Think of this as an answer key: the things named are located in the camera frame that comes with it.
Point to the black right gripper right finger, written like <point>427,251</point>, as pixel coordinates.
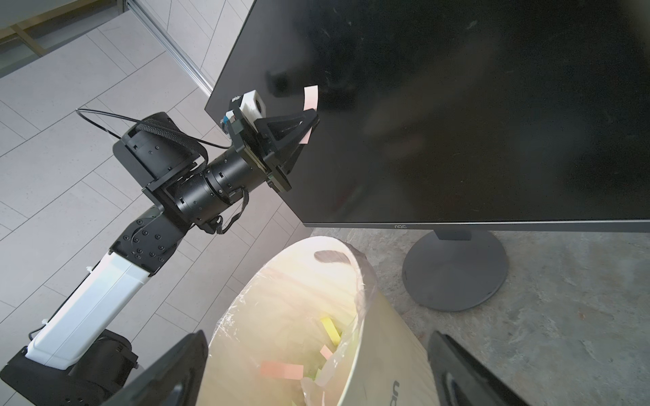
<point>462,380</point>

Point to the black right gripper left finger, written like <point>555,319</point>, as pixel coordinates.
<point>174,379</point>

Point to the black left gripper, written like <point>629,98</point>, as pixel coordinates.
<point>272,150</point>

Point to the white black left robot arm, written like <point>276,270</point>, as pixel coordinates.
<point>74,358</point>

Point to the discarded sticky notes pile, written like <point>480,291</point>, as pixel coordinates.
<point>302,352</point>

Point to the grey round monitor stand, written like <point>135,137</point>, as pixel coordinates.
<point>453,271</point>

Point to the black computer monitor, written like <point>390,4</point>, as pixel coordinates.
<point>504,115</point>

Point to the cream waste bin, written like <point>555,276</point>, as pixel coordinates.
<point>380,361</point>

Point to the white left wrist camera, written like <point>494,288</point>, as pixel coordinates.
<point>251,106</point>

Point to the aluminium left corner post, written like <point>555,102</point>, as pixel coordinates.
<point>156,29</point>

